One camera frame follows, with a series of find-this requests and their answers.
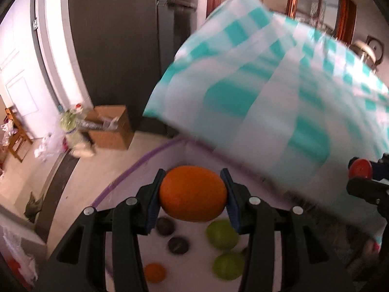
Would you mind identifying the crumpled white plastic bag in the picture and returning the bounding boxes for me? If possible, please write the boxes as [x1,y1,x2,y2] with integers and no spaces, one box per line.
[33,132,58,162]

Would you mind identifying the green lime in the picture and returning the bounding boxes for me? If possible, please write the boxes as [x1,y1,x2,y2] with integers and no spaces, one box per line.
[206,219,239,250]
[212,251,245,281]

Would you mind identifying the round dial kitchen scale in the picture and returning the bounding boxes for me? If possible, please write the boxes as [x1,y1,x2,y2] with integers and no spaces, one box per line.
[365,35,384,66]

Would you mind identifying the red apple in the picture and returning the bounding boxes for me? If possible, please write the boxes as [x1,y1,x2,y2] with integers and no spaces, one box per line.
[348,159,373,179]

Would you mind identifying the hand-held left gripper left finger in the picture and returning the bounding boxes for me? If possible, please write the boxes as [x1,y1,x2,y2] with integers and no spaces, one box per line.
[35,168,167,292]

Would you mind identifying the brown cardboard box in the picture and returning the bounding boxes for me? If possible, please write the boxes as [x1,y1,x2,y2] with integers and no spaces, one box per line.
[83,105,135,150]

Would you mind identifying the small orange tangerine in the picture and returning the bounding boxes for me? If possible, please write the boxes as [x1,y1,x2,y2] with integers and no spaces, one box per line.
[144,263,167,284]

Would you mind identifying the wooden chair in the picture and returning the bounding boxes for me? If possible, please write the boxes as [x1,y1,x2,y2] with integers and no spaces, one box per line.
[4,106,33,163]

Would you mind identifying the steel pot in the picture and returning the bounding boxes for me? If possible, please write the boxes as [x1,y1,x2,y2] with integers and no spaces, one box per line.
[349,40,376,65]

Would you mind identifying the dark grey refrigerator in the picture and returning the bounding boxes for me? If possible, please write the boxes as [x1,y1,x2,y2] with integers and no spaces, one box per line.
[67,0,213,136]

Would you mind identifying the large orange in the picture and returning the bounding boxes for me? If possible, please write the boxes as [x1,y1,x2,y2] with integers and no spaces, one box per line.
[159,166,228,223]

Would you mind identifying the dark green leafy object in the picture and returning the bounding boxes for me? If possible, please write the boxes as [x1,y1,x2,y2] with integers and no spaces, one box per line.
[24,191,44,223]

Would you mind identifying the bag of green vegetables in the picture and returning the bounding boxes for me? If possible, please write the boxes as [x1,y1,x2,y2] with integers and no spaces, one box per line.
[58,103,95,159]

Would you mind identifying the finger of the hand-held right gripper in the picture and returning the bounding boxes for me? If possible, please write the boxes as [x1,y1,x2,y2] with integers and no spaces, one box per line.
[346,177,389,215]
[349,153,389,179]

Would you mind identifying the teal white checkered tablecloth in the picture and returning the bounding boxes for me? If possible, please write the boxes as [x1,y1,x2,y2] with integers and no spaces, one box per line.
[143,0,389,241]

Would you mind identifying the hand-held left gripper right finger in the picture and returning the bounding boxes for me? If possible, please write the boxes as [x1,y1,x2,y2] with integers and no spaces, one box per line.
[220,168,354,292]

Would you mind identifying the dark brown mangosteen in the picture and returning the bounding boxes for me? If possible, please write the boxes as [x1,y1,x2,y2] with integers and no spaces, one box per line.
[156,217,177,237]
[167,236,189,255]

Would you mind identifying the white basin with purple rim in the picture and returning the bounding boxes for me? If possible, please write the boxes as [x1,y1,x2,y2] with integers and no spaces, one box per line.
[91,137,379,292]

